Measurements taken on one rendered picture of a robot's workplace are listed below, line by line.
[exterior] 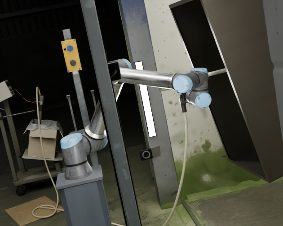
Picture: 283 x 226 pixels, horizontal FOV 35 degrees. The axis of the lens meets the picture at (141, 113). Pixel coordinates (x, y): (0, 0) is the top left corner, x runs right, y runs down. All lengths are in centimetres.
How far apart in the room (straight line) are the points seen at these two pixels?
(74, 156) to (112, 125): 129
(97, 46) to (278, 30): 89
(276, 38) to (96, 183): 216
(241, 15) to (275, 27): 172
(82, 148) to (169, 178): 109
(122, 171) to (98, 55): 45
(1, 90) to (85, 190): 255
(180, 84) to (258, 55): 59
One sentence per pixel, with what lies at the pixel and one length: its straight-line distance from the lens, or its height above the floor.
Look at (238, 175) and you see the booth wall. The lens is 397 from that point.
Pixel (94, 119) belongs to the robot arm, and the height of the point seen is 99.
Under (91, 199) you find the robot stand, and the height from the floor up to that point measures 50.
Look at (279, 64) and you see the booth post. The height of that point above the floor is 135.
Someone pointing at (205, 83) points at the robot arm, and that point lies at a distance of 244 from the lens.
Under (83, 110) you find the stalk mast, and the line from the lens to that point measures 383.
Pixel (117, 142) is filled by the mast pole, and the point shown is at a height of 109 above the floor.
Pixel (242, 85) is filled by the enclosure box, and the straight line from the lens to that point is 265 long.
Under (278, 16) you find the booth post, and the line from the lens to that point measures 90.
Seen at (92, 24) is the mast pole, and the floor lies 154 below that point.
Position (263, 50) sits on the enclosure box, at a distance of 270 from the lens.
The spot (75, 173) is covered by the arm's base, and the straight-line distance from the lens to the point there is 297.
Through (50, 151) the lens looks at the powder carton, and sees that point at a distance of 508.
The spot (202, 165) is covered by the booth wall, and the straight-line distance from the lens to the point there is 385.
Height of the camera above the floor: 146
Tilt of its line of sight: 9 degrees down
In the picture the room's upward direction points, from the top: 11 degrees counter-clockwise
